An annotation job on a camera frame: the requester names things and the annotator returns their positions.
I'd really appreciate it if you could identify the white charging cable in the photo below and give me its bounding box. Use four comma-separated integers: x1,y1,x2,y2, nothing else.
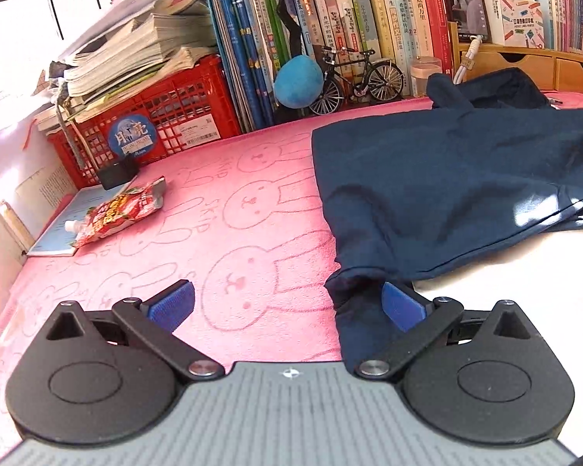
452,36,482,83

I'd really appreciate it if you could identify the stack of paper booklets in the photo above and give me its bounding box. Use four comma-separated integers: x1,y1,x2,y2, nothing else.
34,0,219,122

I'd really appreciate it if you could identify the white printed box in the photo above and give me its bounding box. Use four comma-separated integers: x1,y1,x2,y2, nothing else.
482,0,546,49

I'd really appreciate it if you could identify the miniature bicycle model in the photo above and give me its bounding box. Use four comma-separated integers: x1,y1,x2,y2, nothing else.
307,46,405,116

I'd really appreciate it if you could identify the wooden drawer organizer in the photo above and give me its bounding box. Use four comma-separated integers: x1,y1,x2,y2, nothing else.
447,19,583,95

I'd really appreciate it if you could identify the black hanging strap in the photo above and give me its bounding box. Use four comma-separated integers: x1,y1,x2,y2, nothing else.
272,0,314,56

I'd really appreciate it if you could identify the row of books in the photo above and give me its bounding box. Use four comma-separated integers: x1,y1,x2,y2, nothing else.
199,0,583,132

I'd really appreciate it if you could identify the wooden stick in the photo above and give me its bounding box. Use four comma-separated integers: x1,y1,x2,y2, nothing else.
0,204,35,250

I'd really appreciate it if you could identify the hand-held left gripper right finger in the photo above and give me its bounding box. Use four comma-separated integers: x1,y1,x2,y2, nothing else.
354,282,532,382

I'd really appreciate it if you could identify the small black box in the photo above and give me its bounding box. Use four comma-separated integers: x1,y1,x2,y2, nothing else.
97,156,140,190

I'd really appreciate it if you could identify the light blue notebook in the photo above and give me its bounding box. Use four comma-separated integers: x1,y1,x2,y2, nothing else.
28,185,127,257

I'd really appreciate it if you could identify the small clear jar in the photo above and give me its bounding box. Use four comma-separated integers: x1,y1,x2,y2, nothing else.
412,57,443,98

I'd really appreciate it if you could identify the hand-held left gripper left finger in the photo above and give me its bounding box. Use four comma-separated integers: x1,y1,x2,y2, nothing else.
46,279,225,382

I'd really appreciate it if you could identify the red snack pouch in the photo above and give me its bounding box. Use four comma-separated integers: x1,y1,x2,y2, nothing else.
64,176,167,248

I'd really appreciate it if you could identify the grey woven strap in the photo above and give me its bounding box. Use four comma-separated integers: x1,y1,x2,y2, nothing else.
53,85,86,176

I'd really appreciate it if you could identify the blue plush ball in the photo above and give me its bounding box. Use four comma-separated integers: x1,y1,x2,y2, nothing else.
273,55,325,109

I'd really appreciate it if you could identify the navy white red jacket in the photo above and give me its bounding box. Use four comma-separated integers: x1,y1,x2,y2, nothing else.
311,67,583,450

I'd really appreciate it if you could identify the red plastic crate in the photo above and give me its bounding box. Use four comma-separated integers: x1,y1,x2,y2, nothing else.
46,54,241,190

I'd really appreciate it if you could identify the smartphone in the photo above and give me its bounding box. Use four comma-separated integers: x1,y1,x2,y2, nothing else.
440,0,491,43

